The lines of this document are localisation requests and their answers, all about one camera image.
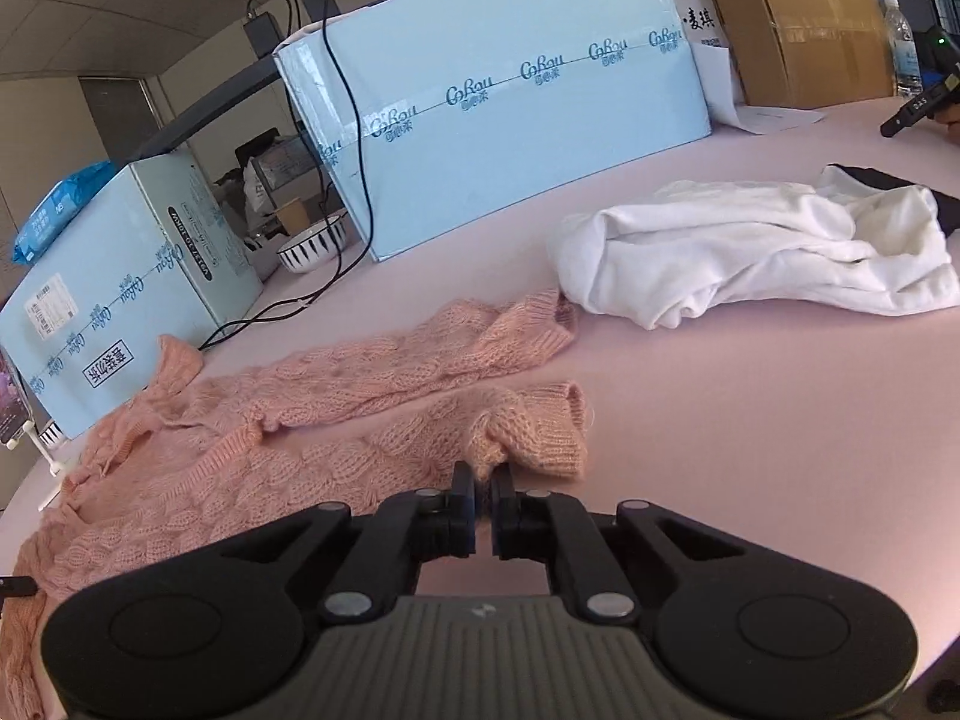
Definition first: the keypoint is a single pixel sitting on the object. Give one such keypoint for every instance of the large striped white bowl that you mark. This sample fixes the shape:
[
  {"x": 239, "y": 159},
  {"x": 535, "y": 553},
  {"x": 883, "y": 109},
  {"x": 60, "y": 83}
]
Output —
[{"x": 311, "y": 251}]

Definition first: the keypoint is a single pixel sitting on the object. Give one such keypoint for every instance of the smartphone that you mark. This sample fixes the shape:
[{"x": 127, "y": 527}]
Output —
[{"x": 11, "y": 405}]

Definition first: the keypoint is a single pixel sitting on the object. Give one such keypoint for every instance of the white phone stand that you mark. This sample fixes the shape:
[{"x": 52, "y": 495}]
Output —
[{"x": 45, "y": 450}]

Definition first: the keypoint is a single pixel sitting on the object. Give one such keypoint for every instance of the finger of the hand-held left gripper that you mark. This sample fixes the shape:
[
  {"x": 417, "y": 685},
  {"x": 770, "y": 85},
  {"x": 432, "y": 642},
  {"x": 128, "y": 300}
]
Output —
[{"x": 16, "y": 586}]

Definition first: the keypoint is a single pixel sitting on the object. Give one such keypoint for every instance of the small brown box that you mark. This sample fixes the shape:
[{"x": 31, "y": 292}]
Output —
[{"x": 289, "y": 216}]

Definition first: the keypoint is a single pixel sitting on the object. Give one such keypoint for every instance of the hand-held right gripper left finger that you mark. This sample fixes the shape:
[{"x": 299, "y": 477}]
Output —
[{"x": 466, "y": 521}]

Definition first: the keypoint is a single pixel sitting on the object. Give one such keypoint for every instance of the black power adapter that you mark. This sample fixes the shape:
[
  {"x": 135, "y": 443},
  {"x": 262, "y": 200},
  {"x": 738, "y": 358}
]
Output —
[
  {"x": 313, "y": 1},
  {"x": 261, "y": 34}
]

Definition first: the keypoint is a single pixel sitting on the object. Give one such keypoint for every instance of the dark grey beam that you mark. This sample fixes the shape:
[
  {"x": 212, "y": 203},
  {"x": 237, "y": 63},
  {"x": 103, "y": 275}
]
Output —
[{"x": 210, "y": 109}]

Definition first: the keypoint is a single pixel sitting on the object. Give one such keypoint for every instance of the black garment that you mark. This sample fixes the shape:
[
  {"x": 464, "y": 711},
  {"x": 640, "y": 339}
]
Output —
[{"x": 946, "y": 214}]

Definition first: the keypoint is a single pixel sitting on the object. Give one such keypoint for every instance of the pink knitted sweater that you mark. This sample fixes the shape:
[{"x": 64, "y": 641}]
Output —
[{"x": 300, "y": 480}]

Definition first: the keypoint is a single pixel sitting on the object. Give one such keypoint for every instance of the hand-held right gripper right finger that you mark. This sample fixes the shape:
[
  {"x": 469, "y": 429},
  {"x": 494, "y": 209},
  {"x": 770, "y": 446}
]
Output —
[{"x": 501, "y": 517}]

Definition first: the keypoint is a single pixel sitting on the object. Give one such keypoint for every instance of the light blue cardboard box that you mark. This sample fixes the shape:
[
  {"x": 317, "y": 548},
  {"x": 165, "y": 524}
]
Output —
[{"x": 525, "y": 150}]

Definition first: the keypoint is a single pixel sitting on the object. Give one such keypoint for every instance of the clear water bottle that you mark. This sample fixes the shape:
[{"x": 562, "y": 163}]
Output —
[{"x": 904, "y": 52}]

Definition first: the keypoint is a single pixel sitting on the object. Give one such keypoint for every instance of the small striped white bowl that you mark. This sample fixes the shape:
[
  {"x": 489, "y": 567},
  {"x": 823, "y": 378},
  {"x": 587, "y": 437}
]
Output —
[{"x": 54, "y": 436}]

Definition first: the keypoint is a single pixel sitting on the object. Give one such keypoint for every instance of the white garment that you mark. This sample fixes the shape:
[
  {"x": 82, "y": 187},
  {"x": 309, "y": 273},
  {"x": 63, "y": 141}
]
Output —
[{"x": 750, "y": 255}]

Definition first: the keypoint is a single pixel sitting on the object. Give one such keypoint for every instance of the blue wet wipes pack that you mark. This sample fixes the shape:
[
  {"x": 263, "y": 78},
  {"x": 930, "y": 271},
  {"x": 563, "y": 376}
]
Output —
[{"x": 64, "y": 210}]

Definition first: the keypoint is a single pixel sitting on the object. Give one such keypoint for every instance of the blue box with red-framed print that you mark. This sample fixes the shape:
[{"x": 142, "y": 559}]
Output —
[{"x": 187, "y": 292}]

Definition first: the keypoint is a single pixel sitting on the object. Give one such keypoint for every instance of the brown cardboard box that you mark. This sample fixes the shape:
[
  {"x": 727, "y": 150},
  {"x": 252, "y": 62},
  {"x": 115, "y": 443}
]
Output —
[{"x": 802, "y": 30}]

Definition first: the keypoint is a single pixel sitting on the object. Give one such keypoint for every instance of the white printed bag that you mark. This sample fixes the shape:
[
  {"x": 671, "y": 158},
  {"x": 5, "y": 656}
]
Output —
[{"x": 716, "y": 75}]

